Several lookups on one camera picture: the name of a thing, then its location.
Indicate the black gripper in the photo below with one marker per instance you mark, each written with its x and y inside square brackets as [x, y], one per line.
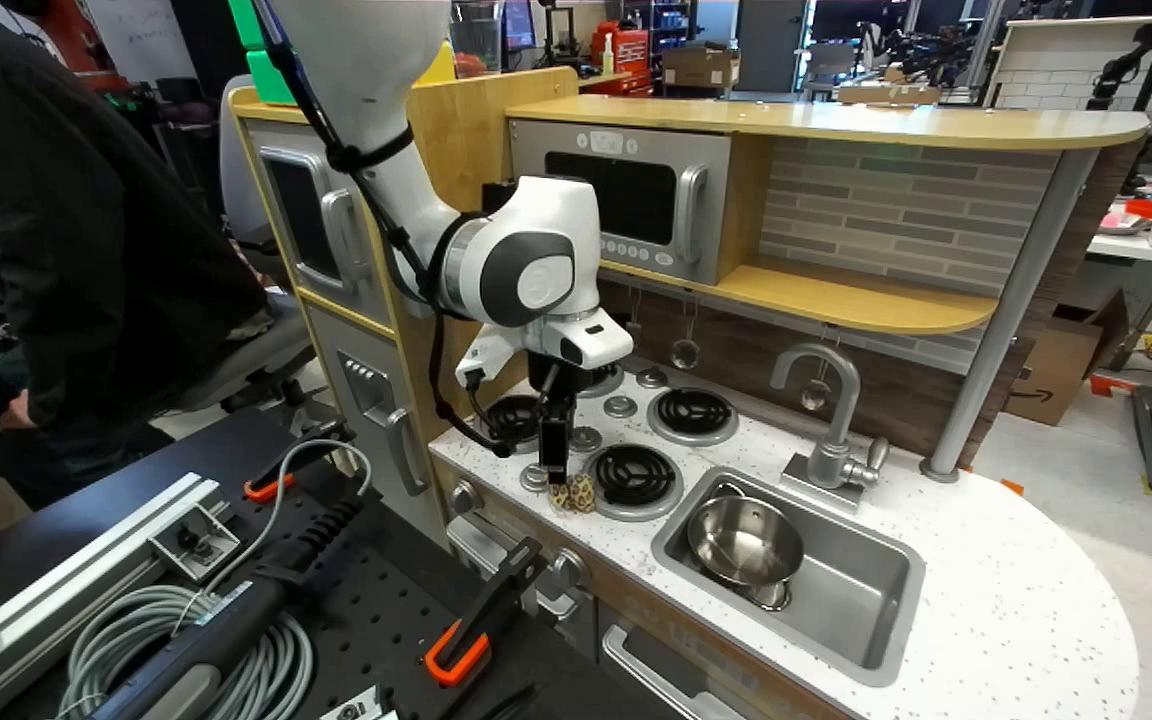
[558, 382]

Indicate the leopard-printed object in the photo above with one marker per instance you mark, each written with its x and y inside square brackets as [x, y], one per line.
[578, 498]

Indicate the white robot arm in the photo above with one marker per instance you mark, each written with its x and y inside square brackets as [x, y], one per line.
[378, 83]

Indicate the small grey stove knob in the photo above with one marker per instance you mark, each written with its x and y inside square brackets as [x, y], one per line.
[534, 479]
[622, 405]
[585, 437]

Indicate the black toy stove burner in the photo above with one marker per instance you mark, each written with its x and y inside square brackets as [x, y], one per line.
[693, 415]
[634, 479]
[515, 416]
[605, 376]

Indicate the stainless steel pot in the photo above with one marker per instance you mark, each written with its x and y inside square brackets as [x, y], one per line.
[742, 543]

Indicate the grey toy sink basin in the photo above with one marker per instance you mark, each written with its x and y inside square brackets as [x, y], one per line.
[858, 585]

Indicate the hanging toy ladle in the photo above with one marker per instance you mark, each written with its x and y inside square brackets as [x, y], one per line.
[686, 354]

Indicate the grey toy cabinet door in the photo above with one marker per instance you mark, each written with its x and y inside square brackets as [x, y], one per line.
[370, 402]

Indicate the orange black bar clamp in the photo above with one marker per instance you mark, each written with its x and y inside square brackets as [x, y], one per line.
[468, 643]

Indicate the grey toy microwave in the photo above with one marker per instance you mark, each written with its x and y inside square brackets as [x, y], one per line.
[656, 201]

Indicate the grey toy faucet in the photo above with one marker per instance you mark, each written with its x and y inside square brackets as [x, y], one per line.
[841, 443]

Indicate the grey toy oven door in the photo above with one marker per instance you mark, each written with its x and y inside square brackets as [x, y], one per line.
[310, 223]

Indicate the wooden toy kitchen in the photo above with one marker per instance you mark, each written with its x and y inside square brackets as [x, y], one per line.
[868, 224]

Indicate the brown cardboard box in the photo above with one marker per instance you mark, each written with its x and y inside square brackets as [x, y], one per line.
[1058, 361]

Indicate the person in black jacket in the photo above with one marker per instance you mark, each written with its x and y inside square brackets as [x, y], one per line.
[68, 240]

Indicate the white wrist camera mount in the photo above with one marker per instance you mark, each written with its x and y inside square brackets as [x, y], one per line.
[589, 338]

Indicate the aluminium extrusion rail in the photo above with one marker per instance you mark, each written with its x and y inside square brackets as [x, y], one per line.
[58, 585]

